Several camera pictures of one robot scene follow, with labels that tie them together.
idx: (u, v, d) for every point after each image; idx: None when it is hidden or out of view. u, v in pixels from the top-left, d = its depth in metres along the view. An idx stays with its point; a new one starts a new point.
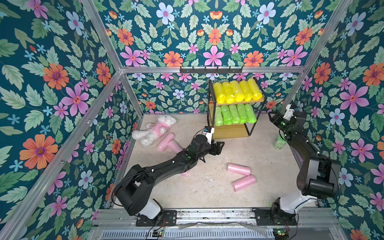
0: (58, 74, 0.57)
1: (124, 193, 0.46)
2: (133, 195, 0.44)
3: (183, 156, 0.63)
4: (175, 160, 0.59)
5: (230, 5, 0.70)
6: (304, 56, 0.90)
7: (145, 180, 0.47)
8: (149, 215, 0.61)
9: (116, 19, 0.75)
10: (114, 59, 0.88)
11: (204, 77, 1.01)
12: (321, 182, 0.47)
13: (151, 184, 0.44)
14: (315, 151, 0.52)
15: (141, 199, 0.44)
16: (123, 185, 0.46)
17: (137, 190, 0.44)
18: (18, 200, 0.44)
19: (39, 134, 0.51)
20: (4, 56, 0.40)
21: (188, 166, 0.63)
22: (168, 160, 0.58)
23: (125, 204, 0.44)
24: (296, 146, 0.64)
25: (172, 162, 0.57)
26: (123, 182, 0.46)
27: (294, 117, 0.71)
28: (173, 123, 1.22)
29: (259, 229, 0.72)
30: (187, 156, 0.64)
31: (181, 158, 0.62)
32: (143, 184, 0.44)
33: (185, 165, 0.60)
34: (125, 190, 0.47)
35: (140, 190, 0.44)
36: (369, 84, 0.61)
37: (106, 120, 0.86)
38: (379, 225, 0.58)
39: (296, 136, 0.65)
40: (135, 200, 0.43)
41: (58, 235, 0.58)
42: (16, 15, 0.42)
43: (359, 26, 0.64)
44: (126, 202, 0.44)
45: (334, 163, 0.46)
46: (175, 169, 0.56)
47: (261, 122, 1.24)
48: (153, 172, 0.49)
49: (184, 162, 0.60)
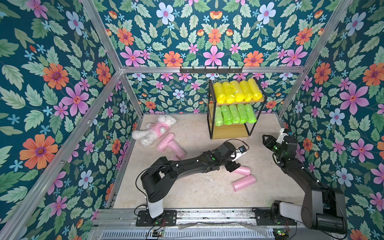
0: (58, 73, 0.58)
1: (149, 180, 0.49)
2: (157, 184, 0.47)
3: (207, 157, 0.62)
4: (200, 159, 0.59)
5: (230, 5, 0.70)
6: (304, 56, 0.90)
7: (168, 174, 0.46)
8: (152, 213, 0.61)
9: (116, 19, 0.75)
10: (113, 59, 0.88)
11: (204, 77, 1.01)
12: (327, 216, 0.42)
13: (174, 178, 0.46)
14: (314, 179, 0.49)
15: (162, 190, 0.46)
16: (149, 173, 0.49)
17: (161, 181, 0.46)
18: (18, 200, 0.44)
19: (39, 134, 0.51)
20: (4, 56, 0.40)
21: (211, 167, 0.62)
22: (193, 158, 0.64)
23: (148, 191, 0.47)
24: (292, 173, 0.61)
25: (196, 160, 0.58)
26: (149, 170, 0.50)
27: (286, 143, 0.69)
28: (173, 123, 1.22)
29: (258, 229, 0.72)
30: (211, 157, 0.63)
31: (205, 159, 0.61)
32: (167, 177, 0.46)
33: (208, 166, 0.59)
34: (150, 178, 0.49)
35: (163, 182, 0.46)
36: (369, 84, 0.61)
37: (106, 120, 0.86)
38: (379, 225, 0.58)
39: (290, 163, 0.62)
40: (156, 189, 0.46)
41: (58, 235, 0.58)
42: (16, 15, 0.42)
43: (359, 26, 0.64)
44: (149, 189, 0.47)
45: (336, 192, 0.45)
46: (198, 167, 0.57)
47: (261, 122, 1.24)
48: (177, 167, 0.51)
49: (207, 163, 0.59)
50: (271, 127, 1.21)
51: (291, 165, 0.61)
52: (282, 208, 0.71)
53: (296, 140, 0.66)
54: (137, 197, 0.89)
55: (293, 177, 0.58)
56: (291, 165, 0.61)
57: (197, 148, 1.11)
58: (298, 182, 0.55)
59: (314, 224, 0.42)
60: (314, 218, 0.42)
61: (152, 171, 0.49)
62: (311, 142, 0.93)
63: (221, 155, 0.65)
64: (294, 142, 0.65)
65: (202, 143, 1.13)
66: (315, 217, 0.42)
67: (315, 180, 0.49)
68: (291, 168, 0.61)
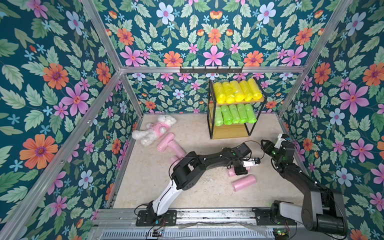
0: (58, 73, 0.58)
1: (181, 171, 0.57)
2: (189, 175, 0.54)
3: (228, 152, 0.68)
4: (222, 154, 0.65)
5: (230, 5, 0.70)
6: (304, 56, 0.90)
7: (198, 166, 0.53)
8: (159, 208, 0.63)
9: (116, 19, 0.75)
10: (113, 59, 0.88)
11: (204, 77, 1.01)
12: (327, 217, 0.42)
13: (203, 171, 0.53)
14: (312, 181, 0.50)
15: (193, 180, 0.54)
16: (181, 165, 0.57)
17: (192, 172, 0.54)
18: (18, 200, 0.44)
19: (39, 134, 0.51)
20: (4, 56, 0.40)
21: (231, 162, 0.69)
22: (216, 152, 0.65)
23: (180, 181, 0.55)
24: (291, 177, 0.61)
25: (220, 155, 0.64)
26: (182, 162, 0.57)
27: (283, 148, 0.70)
28: (173, 123, 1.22)
29: (258, 229, 0.72)
30: (232, 153, 0.69)
31: (227, 154, 0.67)
32: (197, 169, 0.53)
33: (229, 160, 0.66)
34: (182, 169, 0.57)
35: (195, 173, 0.53)
36: (369, 84, 0.61)
37: (106, 120, 0.86)
38: (378, 225, 0.58)
39: (289, 167, 0.63)
40: (188, 179, 0.54)
41: (58, 235, 0.58)
42: (16, 15, 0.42)
43: (359, 26, 0.64)
44: (181, 179, 0.55)
45: (335, 193, 0.46)
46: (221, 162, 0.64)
47: (261, 122, 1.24)
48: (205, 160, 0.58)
49: (229, 158, 0.66)
50: (271, 127, 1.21)
51: (289, 169, 0.62)
52: (282, 208, 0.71)
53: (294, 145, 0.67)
54: (137, 197, 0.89)
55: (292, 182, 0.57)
56: (289, 170, 0.62)
57: (197, 148, 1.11)
58: (296, 186, 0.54)
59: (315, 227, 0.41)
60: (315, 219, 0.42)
61: (183, 163, 0.57)
62: (311, 142, 0.93)
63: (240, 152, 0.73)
64: (292, 147, 0.66)
65: (202, 143, 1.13)
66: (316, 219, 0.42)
67: (313, 182, 0.49)
68: (290, 173, 0.62)
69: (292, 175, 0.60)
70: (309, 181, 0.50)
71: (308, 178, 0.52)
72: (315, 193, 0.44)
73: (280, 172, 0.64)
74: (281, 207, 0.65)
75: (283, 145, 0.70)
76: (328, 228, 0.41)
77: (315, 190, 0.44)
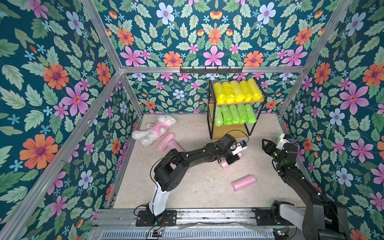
0: (58, 74, 0.57)
1: (162, 171, 0.53)
2: (171, 174, 0.51)
3: (211, 147, 0.67)
4: (206, 149, 0.64)
5: (230, 5, 0.70)
6: (304, 56, 0.90)
7: (180, 163, 0.50)
8: (155, 209, 0.62)
9: (116, 19, 0.75)
10: (114, 59, 0.88)
11: (204, 77, 1.01)
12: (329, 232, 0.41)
13: (186, 168, 0.51)
14: (316, 191, 0.48)
15: (177, 179, 0.51)
16: (162, 165, 0.53)
17: (175, 170, 0.50)
18: (18, 200, 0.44)
19: (39, 134, 0.51)
20: (4, 56, 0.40)
21: (215, 156, 0.68)
22: (199, 148, 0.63)
23: (163, 181, 0.51)
24: (293, 183, 0.59)
25: (203, 150, 0.62)
26: (162, 162, 0.54)
27: (286, 151, 0.67)
28: (173, 123, 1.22)
29: (259, 229, 0.72)
30: (215, 147, 0.68)
31: (210, 149, 0.66)
32: (180, 166, 0.50)
33: (213, 155, 0.65)
34: (163, 169, 0.53)
35: (177, 171, 0.50)
36: (369, 84, 0.61)
37: (106, 120, 0.86)
38: (379, 225, 0.58)
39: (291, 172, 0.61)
40: (171, 178, 0.50)
41: (58, 235, 0.58)
42: (16, 15, 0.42)
43: (359, 26, 0.64)
44: (163, 179, 0.51)
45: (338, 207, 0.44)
46: (205, 157, 0.62)
47: (261, 122, 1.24)
48: (188, 156, 0.55)
49: (213, 152, 0.64)
50: (271, 127, 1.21)
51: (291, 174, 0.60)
52: (282, 210, 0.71)
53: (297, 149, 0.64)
54: (137, 197, 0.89)
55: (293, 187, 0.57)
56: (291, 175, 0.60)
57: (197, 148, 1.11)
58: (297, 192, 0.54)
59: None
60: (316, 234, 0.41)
61: (164, 162, 0.53)
62: (311, 142, 0.93)
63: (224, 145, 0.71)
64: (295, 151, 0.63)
65: (202, 143, 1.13)
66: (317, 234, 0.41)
67: (317, 192, 0.48)
68: (291, 178, 0.60)
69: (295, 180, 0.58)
70: (311, 192, 0.48)
71: (311, 188, 0.50)
72: (317, 206, 0.42)
73: (281, 175, 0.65)
74: (282, 210, 0.64)
75: (286, 149, 0.67)
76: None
77: (318, 203, 0.42)
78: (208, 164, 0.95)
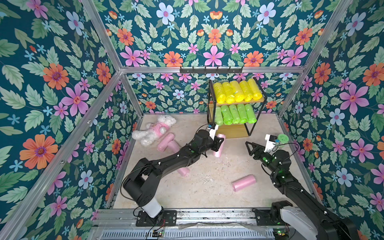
0: (58, 73, 0.58)
1: (132, 185, 0.47)
2: (142, 186, 0.46)
3: (186, 150, 0.65)
4: (180, 153, 0.61)
5: (230, 5, 0.70)
6: (304, 56, 0.90)
7: (153, 173, 0.46)
8: (151, 212, 0.61)
9: (116, 19, 0.75)
10: (114, 59, 0.88)
11: (204, 77, 1.01)
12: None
13: (159, 176, 0.46)
14: (321, 209, 0.46)
15: (149, 190, 0.46)
16: (131, 178, 0.48)
17: (147, 182, 0.46)
18: (18, 200, 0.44)
19: (39, 134, 0.51)
20: (4, 56, 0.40)
21: (192, 159, 0.64)
22: (172, 154, 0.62)
23: (134, 196, 0.46)
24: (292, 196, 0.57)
25: (177, 155, 0.59)
26: (132, 175, 0.48)
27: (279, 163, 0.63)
28: (173, 123, 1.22)
29: (259, 229, 0.72)
30: (191, 150, 0.67)
31: (185, 152, 0.64)
32: (152, 176, 0.46)
33: (189, 158, 0.62)
34: (133, 183, 0.48)
35: (149, 182, 0.45)
36: (369, 84, 0.61)
37: (106, 120, 0.86)
38: (379, 225, 0.58)
39: (287, 183, 0.59)
40: (143, 191, 0.45)
41: (58, 235, 0.58)
42: (16, 15, 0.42)
43: (359, 26, 0.64)
44: (135, 194, 0.46)
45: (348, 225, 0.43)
46: (179, 162, 0.58)
47: (261, 122, 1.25)
48: (159, 164, 0.51)
49: (188, 155, 0.62)
50: (271, 127, 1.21)
51: (289, 186, 0.58)
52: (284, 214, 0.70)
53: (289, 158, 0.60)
54: None
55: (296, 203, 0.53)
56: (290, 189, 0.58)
57: None
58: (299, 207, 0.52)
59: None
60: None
61: (134, 175, 0.48)
62: (311, 142, 0.93)
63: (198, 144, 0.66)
64: (287, 160, 0.60)
65: None
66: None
67: (323, 211, 0.46)
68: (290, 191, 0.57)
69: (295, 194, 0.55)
70: (318, 211, 0.46)
71: (315, 205, 0.48)
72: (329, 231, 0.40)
73: (277, 186, 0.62)
74: (283, 215, 0.64)
75: (281, 161, 0.61)
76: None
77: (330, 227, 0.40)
78: (208, 164, 0.95)
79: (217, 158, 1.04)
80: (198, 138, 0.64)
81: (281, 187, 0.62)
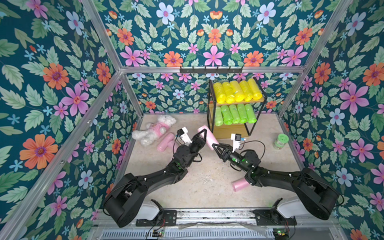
0: (58, 74, 0.57)
1: (114, 203, 0.44)
2: (124, 205, 0.43)
3: (173, 167, 0.64)
4: (167, 170, 0.60)
5: (230, 5, 0.70)
6: (304, 56, 0.90)
7: (137, 189, 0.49)
8: (148, 217, 0.61)
9: (116, 19, 0.75)
10: (113, 59, 0.88)
11: (204, 77, 1.01)
12: (325, 197, 0.44)
13: (143, 193, 0.44)
14: (287, 174, 0.53)
15: (132, 209, 0.43)
16: (114, 195, 0.45)
17: (129, 199, 0.43)
18: (18, 199, 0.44)
19: (39, 134, 0.51)
20: (4, 56, 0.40)
21: (179, 176, 0.63)
22: (159, 170, 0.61)
23: (115, 215, 0.43)
24: (268, 182, 0.61)
25: (164, 172, 0.58)
26: (114, 192, 0.45)
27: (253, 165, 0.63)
28: (173, 123, 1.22)
29: (258, 229, 0.72)
30: (177, 167, 0.65)
31: (171, 169, 0.63)
32: (136, 193, 0.44)
33: (175, 176, 0.61)
34: (115, 200, 0.45)
35: (133, 199, 0.43)
36: (369, 84, 0.61)
37: (106, 120, 0.86)
38: (379, 225, 0.58)
39: (260, 174, 0.63)
40: (126, 210, 0.42)
41: (58, 235, 0.58)
42: (16, 15, 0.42)
43: (359, 26, 0.64)
44: (116, 213, 0.43)
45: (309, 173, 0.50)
46: (166, 179, 0.57)
47: (261, 122, 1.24)
48: (145, 181, 0.49)
49: (175, 173, 0.61)
50: (272, 127, 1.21)
51: (260, 175, 0.63)
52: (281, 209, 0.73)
53: (258, 157, 0.62)
54: None
55: (273, 185, 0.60)
56: (263, 176, 0.61)
57: None
58: (276, 185, 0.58)
59: (328, 213, 0.42)
60: (324, 208, 0.42)
61: (116, 192, 0.45)
62: (311, 142, 0.93)
63: (184, 162, 0.64)
64: (258, 160, 0.62)
65: None
66: (323, 206, 0.42)
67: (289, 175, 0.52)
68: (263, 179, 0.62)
69: (270, 178, 0.59)
70: (286, 177, 0.53)
71: (282, 175, 0.54)
72: (302, 186, 0.45)
73: (253, 182, 0.65)
74: (283, 213, 0.63)
75: (254, 164, 0.62)
76: (333, 206, 0.43)
77: (300, 183, 0.46)
78: (208, 164, 0.95)
79: (217, 158, 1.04)
80: (178, 158, 0.60)
81: (256, 182, 0.66)
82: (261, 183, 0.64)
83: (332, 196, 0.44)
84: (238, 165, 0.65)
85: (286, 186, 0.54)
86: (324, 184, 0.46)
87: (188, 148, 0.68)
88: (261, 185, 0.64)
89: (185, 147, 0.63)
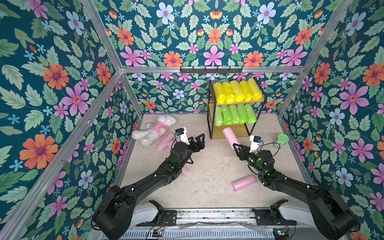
0: (58, 73, 0.58)
1: (103, 218, 0.43)
2: (114, 218, 0.41)
3: (166, 168, 0.61)
4: (157, 173, 0.57)
5: (230, 5, 0.70)
6: (304, 56, 0.90)
7: (124, 202, 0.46)
8: (148, 218, 0.61)
9: (116, 19, 0.75)
10: (113, 59, 0.88)
11: (204, 77, 1.01)
12: (340, 218, 0.42)
13: (131, 205, 0.42)
14: (305, 185, 0.51)
15: (123, 221, 0.42)
16: (102, 210, 0.43)
17: (118, 213, 0.41)
18: (18, 200, 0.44)
19: (39, 134, 0.51)
20: (4, 56, 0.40)
21: (172, 176, 0.61)
22: (149, 175, 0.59)
23: (106, 229, 0.41)
24: (282, 188, 0.60)
25: (155, 175, 0.56)
26: (102, 206, 0.43)
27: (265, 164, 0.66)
28: (173, 123, 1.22)
29: (258, 229, 0.72)
30: (170, 167, 0.63)
31: (164, 170, 0.60)
32: (123, 205, 0.42)
33: (168, 177, 0.58)
34: (104, 214, 0.44)
35: (121, 213, 0.41)
36: (369, 84, 0.61)
37: (106, 120, 0.86)
38: (379, 225, 0.58)
39: (274, 178, 0.63)
40: (116, 224, 0.41)
41: (58, 235, 0.58)
42: (16, 15, 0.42)
43: (359, 26, 0.64)
44: (107, 226, 0.42)
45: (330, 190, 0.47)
46: (157, 183, 0.54)
47: (261, 122, 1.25)
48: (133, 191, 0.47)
49: (166, 175, 0.58)
50: (272, 127, 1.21)
51: (275, 179, 0.62)
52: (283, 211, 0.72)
53: (272, 156, 0.64)
54: None
55: (288, 193, 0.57)
56: (277, 181, 0.61)
57: None
58: (289, 194, 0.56)
59: (338, 235, 0.41)
60: (334, 228, 0.41)
61: (104, 207, 0.43)
62: (311, 142, 0.93)
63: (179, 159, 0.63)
64: (272, 159, 0.63)
65: None
66: (334, 226, 0.41)
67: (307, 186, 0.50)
68: (277, 183, 0.61)
69: (285, 183, 0.58)
70: (303, 187, 0.51)
71: (299, 184, 0.53)
72: (318, 200, 0.43)
73: (266, 184, 0.66)
74: (284, 214, 0.63)
75: (267, 162, 0.64)
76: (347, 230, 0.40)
77: (316, 197, 0.44)
78: (208, 164, 0.95)
79: (217, 158, 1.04)
80: (175, 154, 0.59)
81: (270, 184, 0.66)
82: (275, 186, 0.63)
83: (348, 219, 0.42)
84: (254, 166, 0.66)
85: (300, 197, 0.52)
86: (343, 206, 0.45)
87: (186, 144, 0.71)
88: (274, 188, 0.64)
89: (183, 144, 0.62)
